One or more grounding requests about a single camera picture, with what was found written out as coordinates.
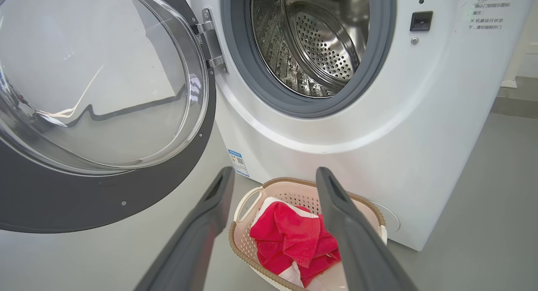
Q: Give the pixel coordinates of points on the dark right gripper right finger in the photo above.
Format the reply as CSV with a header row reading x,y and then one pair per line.
x,y
361,249

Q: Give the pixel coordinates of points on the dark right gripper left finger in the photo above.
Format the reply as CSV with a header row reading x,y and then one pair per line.
x,y
193,249

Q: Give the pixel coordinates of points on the red garment with white trim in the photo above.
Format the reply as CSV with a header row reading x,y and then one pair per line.
x,y
290,236

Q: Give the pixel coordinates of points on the red garment with white panel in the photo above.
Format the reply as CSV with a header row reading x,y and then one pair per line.
x,y
269,206

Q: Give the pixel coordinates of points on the black-rimmed glass washer door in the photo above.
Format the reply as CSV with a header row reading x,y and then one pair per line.
x,y
84,198

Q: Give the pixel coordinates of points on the cream basket with brown rim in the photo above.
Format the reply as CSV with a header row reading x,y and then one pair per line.
x,y
241,240

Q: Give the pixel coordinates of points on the white front-load washing machine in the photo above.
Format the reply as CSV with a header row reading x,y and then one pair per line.
x,y
420,135

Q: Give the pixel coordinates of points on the grey rubber door gasket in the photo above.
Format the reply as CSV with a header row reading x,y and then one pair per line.
x,y
252,72

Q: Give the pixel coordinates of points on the metal door hinge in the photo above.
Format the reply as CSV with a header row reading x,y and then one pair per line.
x,y
212,43

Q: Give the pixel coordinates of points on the stainless steel washing machine drum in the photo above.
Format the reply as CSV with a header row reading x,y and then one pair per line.
x,y
319,38

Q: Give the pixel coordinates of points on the black door latch slot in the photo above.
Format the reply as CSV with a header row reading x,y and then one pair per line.
x,y
421,21

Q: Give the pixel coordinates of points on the round white filter cover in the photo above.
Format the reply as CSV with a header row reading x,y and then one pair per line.
x,y
391,219

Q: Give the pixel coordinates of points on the blue energy label sticker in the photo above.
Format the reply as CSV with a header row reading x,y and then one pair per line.
x,y
238,162

